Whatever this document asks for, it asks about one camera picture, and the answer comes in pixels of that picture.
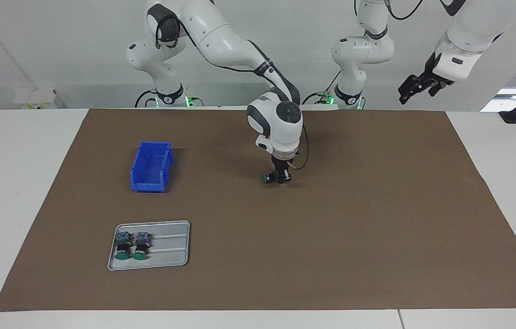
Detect brown table mat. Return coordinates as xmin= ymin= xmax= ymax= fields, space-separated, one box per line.
xmin=0 ymin=108 xmax=516 ymax=312

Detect blue plastic bin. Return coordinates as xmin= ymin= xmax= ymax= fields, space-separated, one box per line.
xmin=129 ymin=141 xmax=174 ymax=193

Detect silver metal tray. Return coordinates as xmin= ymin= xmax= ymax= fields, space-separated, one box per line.
xmin=107 ymin=220 xmax=191 ymax=271

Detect white box yellow labels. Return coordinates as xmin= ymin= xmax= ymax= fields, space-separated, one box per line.
xmin=14 ymin=89 xmax=66 ymax=109

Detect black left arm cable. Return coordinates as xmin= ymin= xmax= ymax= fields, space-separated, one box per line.
xmin=387 ymin=0 xmax=424 ymax=21

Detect black base power cable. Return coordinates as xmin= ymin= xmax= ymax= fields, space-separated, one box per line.
xmin=135 ymin=90 xmax=156 ymax=108
xmin=302 ymin=71 xmax=342 ymax=105

